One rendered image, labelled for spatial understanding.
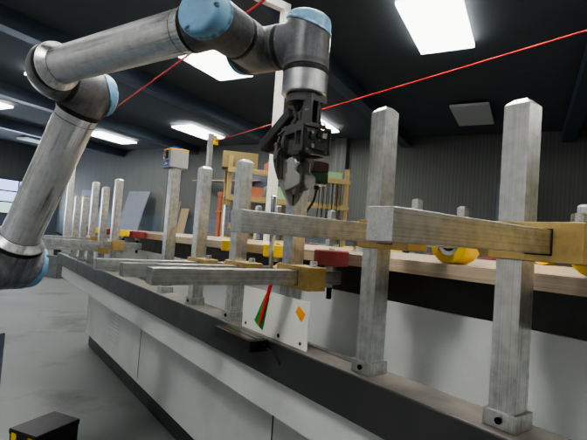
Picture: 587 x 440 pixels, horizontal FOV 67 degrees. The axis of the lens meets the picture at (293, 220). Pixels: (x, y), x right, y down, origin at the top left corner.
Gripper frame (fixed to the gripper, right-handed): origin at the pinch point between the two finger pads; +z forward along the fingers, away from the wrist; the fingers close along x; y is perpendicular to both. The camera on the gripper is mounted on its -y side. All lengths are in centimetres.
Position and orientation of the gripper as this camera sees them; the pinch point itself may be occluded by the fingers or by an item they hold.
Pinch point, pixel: (290, 199)
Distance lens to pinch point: 88.3
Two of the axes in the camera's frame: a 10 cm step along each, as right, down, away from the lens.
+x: 8.1, 0.8, 5.8
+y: 5.8, 0.1, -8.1
